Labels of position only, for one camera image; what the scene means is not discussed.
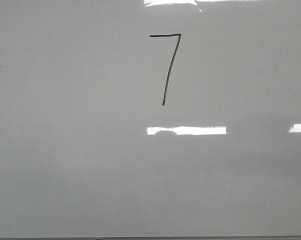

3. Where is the white glossy whiteboard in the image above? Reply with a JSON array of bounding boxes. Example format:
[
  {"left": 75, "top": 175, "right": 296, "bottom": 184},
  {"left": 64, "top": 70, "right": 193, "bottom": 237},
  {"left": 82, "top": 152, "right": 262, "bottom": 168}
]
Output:
[{"left": 0, "top": 0, "right": 301, "bottom": 237}]

